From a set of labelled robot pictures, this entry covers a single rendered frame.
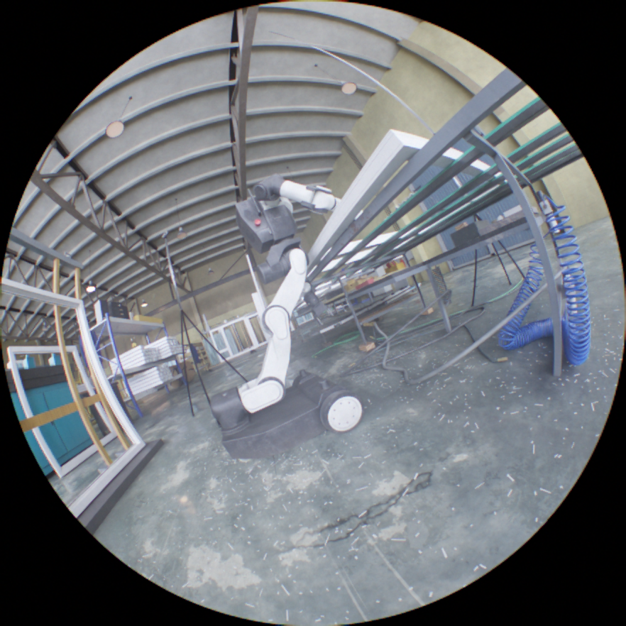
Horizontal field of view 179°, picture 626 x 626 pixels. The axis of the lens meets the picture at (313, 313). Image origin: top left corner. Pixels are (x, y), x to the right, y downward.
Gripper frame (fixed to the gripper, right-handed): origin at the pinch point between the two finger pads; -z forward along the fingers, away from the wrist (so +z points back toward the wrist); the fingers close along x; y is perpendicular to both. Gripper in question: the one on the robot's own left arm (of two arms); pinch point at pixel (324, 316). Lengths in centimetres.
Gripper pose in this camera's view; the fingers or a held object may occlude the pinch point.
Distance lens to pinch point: 135.2
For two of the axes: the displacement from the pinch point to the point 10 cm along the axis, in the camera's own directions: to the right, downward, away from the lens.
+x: 7.3, -6.1, 3.1
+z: -6.1, -7.9, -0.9
